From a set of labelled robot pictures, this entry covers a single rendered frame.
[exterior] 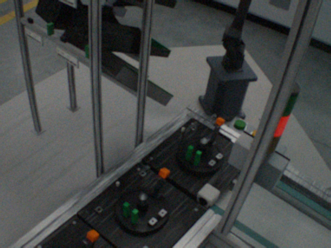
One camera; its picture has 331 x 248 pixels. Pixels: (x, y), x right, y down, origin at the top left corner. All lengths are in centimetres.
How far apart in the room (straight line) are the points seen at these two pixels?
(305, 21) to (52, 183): 88
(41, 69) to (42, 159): 195
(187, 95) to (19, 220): 80
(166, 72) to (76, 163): 60
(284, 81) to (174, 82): 94
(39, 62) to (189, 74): 188
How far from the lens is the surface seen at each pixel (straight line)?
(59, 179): 115
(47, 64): 315
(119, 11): 115
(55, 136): 127
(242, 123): 121
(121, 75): 97
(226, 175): 105
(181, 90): 147
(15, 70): 316
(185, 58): 166
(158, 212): 92
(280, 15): 400
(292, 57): 58
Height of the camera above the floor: 177
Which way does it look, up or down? 44 degrees down
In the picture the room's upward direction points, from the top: 7 degrees clockwise
